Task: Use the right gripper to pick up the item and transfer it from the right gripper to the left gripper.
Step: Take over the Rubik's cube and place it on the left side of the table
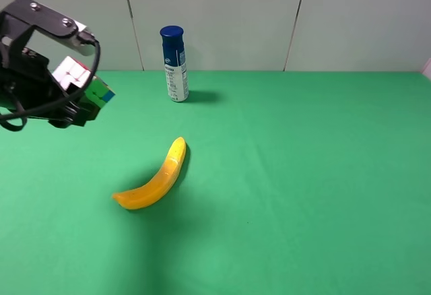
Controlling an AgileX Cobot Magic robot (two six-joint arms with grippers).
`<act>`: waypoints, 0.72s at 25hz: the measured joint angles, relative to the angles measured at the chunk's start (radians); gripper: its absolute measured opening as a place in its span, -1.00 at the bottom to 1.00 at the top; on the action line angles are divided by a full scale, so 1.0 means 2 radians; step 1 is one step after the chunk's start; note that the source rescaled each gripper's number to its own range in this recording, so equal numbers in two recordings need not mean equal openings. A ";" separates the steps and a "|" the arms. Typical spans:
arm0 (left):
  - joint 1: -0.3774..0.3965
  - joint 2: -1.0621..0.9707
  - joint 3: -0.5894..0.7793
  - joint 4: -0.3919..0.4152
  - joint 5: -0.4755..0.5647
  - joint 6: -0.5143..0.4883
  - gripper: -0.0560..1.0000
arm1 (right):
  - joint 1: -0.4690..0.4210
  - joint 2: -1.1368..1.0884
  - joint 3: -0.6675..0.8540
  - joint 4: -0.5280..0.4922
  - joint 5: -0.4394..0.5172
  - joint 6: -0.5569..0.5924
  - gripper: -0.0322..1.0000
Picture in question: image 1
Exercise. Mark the yellow banana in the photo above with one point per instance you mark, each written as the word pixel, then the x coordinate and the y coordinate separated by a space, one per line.
pixel 159 184

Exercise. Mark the multicoloured puzzle cube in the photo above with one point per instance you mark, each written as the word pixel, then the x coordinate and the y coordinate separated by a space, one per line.
pixel 71 75

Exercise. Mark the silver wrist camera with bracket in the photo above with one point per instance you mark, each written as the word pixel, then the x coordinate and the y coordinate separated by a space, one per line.
pixel 61 28

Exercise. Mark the blue white spray can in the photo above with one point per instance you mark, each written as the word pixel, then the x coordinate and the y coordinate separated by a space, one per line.
pixel 175 62

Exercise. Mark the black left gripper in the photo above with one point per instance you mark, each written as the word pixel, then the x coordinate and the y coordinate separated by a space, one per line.
pixel 25 78

